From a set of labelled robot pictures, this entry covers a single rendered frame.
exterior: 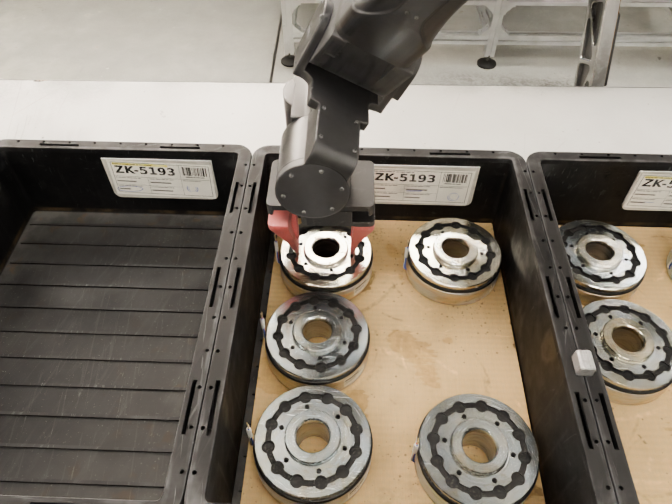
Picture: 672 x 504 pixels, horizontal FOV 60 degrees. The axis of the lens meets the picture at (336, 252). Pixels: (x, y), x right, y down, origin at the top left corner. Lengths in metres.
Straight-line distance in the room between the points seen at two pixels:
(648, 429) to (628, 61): 2.36
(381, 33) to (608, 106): 0.85
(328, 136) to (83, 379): 0.36
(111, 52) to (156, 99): 1.65
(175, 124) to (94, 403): 0.62
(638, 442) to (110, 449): 0.48
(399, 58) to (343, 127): 0.06
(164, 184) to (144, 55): 2.06
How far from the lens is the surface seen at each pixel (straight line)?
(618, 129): 1.17
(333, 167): 0.42
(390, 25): 0.40
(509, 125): 1.11
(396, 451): 0.56
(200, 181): 0.69
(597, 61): 1.41
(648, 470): 0.61
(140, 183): 0.72
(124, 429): 0.60
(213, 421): 0.46
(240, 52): 2.68
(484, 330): 0.63
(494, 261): 0.65
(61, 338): 0.67
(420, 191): 0.68
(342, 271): 0.62
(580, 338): 0.53
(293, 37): 2.52
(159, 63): 2.68
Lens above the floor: 1.34
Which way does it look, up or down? 50 degrees down
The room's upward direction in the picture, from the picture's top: straight up
